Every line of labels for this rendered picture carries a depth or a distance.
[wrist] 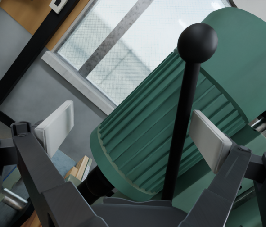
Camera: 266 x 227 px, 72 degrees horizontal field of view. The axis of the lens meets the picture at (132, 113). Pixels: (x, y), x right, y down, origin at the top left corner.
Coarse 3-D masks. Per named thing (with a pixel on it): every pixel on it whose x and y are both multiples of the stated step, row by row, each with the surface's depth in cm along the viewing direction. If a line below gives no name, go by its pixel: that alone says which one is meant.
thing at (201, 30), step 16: (192, 32) 15; (208, 32) 15; (192, 48) 15; (208, 48) 15; (192, 64) 16; (192, 80) 17; (192, 96) 18; (176, 112) 19; (176, 128) 19; (176, 144) 19; (176, 160) 20; (176, 176) 21
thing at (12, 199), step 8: (8, 192) 40; (8, 200) 40; (16, 200) 40; (24, 200) 42; (16, 208) 40; (24, 208) 40; (32, 208) 38; (16, 216) 41; (24, 216) 37; (16, 224) 37
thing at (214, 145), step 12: (192, 120) 20; (204, 120) 17; (192, 132) 19; (204, 132) 16; (216, 132) 15; (204, 144) 16; (216, 144) 14; (228, 144) 13; (204, 156) 16; (216, 156) 14; (216, 168) 14
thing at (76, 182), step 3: (66, 177) 43; (69, 177) 41; (72, 177) 42; (75, 177) 43; (66, 180) 41; (69, 180) 41; (72, 180) 42; (75, 180) 42; (78, 180) 43; (75, 183) 41; (78, 183) 42; (99, 198) 44; (102, 198) 44; (96, 201) 42; (99, 201) 43; (102, 201) 44; (93, 204) 41
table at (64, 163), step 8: (56, 152) 69; (56, 160) 66; (64, 160) 69; (72, 160) 72; (64, 168) 66; (64, 176) 63; (16, 184) 49; (24, 184) 51; (16, 192) 48; (24, 192) 49; (0, 208) 43; (8, 208) 44; (0, 216) 41; (8, 216) 43; (0, 224) 40; (8, 224) 41
